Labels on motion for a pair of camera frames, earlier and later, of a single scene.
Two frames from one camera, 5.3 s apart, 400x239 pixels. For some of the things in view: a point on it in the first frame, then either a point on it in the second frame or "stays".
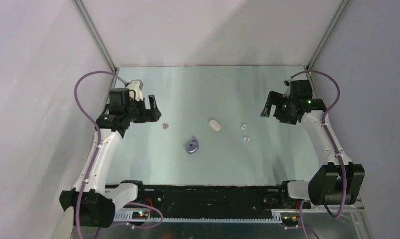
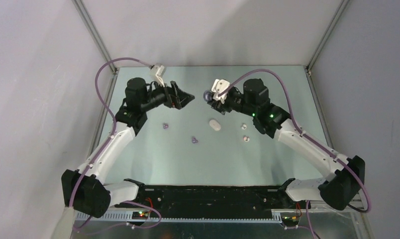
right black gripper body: x=283 y=110 -> x=234 y=101
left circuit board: x=140 y=215 stays
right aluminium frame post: x=335 y=19 stays
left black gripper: x=148 y=115 -> x=174 y=96
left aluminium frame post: x=95 y=34 stays
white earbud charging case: x=215 y=125 stays
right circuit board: x=290 y=221 stays
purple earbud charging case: x=192 y=147 -> x=207 y=95
